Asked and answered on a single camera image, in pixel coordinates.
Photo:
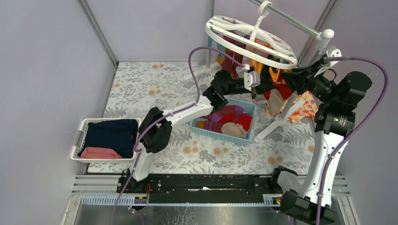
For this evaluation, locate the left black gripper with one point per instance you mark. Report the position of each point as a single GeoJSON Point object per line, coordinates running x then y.
{"type": "Point", "coordinates": [259, 86]}

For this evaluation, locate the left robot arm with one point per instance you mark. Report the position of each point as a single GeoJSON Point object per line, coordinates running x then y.
{"type": "Point", "coordinates": [156, 128]}

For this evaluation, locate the red santa sock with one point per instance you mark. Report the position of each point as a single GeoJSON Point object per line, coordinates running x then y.
{"type": "Point", "coordinates": [242, 119]}

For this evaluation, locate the red beige sock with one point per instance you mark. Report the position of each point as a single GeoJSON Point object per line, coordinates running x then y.
{"type": "Point", "coordinates": [233, 129]}
{"type": "Point", "coordinates": [275, 103]}

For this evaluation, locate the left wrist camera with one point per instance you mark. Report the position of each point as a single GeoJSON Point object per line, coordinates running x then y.
{"type": "Point", "coordinates": [251, 77]}

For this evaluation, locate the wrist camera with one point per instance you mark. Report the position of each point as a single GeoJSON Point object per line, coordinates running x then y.
{"type": "Point", "coordinates": [251, 77]}
{"type": "Point", "coordinates": [329, 52]}

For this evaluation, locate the purple patchwork sock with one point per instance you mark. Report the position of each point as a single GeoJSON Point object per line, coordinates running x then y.
{"type": "Point", "coordinates": [212, 121]}

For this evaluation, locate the metal drying rack stand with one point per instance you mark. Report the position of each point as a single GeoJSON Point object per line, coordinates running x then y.
{"type": "Point", "coordinates": [323, 39]}

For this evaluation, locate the pink folded cloth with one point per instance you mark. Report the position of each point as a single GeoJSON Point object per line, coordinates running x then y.
{"type": "Point", "coordinates": [99, 153]}

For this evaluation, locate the purple patterned sock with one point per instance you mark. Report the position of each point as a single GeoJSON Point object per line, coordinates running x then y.
{"type": "Point", "coordinates": [226, 63]}

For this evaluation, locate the blue plastic basket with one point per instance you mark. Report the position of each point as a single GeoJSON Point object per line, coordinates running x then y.
{"type": "Point", "coordinates": [249, 108]}

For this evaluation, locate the navy folded cloth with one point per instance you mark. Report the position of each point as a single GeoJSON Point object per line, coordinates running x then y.
{"type": "Point", "coordinates": [119, 135]}

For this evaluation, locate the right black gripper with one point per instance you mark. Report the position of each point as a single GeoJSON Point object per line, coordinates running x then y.
{"type": "Point", "coordinates": [297, 78]}

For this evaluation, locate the orange floral cloth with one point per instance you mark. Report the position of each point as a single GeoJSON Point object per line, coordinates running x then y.
{"type": "Point", "coordinates": [308, 109]}

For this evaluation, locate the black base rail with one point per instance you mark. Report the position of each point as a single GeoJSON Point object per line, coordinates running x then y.
{"type": "Point", "coordinates": [201, 188]}

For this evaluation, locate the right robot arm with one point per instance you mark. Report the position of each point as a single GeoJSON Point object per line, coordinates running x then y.
{"type": "Point", "coordinates": [310, 201]}

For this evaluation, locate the white clip hanger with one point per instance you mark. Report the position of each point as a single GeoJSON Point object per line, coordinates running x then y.
{"type": "Point", "coordinates": [251, 41]}

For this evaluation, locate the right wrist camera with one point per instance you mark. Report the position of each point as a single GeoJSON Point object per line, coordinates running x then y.
{"type": "Point", "coordinates": [329, 52]}

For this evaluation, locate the white plastic basket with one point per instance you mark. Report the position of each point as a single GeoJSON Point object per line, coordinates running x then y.
{"type": "Point", "coordinates": [80, 142]}

